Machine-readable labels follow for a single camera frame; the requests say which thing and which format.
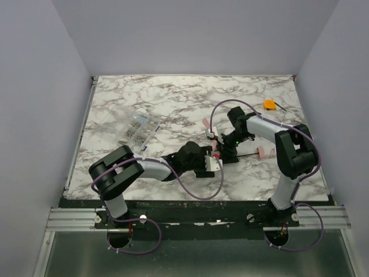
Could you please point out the yellow tape measure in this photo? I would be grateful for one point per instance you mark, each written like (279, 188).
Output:
(270, 104)

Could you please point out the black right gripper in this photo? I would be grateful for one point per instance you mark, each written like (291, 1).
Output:
(223, 148)

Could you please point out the clear bag of screws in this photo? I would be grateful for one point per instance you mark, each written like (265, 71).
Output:
(138, 130)

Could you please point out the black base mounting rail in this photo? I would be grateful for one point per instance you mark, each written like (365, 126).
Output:
(197, 220)

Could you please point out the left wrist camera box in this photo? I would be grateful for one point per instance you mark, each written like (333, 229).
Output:
(213, 163)

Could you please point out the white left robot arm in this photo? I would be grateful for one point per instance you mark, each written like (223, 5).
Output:
(115, 172)

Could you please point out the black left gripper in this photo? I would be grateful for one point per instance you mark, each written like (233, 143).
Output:
(203, 169)

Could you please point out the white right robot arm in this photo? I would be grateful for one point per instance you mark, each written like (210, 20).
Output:
(296, 155)

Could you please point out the pink folding umbrella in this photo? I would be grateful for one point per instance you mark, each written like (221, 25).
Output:
(240, 127)

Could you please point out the aluminium frame rail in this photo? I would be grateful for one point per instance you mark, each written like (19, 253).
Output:
(48, 238)

